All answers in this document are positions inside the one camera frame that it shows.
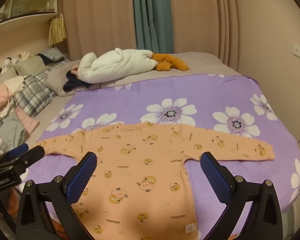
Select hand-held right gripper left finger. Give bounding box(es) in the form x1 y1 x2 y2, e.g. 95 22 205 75
16 151 98 240

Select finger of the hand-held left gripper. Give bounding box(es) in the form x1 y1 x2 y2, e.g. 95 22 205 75
0 143 29 167
0 145 45 174

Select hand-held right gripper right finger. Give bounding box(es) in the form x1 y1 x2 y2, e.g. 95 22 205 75
200 151 283 240

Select orange printed baby shirt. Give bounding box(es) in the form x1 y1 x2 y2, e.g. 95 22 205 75
36 121 276 240

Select grey patterned blanket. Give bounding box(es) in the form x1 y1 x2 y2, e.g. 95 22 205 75
0 112 25 155

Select pink cloth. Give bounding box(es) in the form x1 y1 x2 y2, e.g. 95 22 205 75
16 109 40 134
0 82 15 113

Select grey plaid blanket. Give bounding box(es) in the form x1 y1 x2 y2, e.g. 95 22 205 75
12 74 57 117

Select dark navy cloth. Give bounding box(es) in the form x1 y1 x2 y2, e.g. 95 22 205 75
63 70 90 92

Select purple floral bed sheet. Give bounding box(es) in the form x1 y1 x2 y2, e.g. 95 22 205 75
19 74 300 240

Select small plush toys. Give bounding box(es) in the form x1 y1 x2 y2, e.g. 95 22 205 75
0 51 33 74

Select striped grey pillow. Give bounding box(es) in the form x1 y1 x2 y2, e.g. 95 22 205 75
36 47 67 62

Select white plush goose toy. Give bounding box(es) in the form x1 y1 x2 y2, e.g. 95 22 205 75
75 47 190 83

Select yellow fringed cloth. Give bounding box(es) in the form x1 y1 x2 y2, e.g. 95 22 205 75
49 14 67 46

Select beige pink curtain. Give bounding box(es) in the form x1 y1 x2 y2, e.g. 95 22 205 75
61 0 138 61
169 0 238 73

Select teal curtain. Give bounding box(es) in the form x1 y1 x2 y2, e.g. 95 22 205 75
132 0 174 54

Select white wall shelf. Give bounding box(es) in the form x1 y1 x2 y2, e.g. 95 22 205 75
0 0 59 34

